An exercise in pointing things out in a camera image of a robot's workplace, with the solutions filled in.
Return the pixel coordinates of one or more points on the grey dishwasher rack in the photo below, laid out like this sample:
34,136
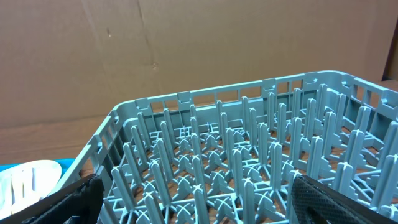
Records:
232,152

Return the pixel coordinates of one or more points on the pink round plate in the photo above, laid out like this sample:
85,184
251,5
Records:
21,188

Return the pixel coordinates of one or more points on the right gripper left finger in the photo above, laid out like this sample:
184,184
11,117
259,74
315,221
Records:
79,202

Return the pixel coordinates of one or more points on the teal plastic tray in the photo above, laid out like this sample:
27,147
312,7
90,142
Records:
62,164

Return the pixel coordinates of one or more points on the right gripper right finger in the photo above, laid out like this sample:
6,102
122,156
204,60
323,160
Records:
314,202

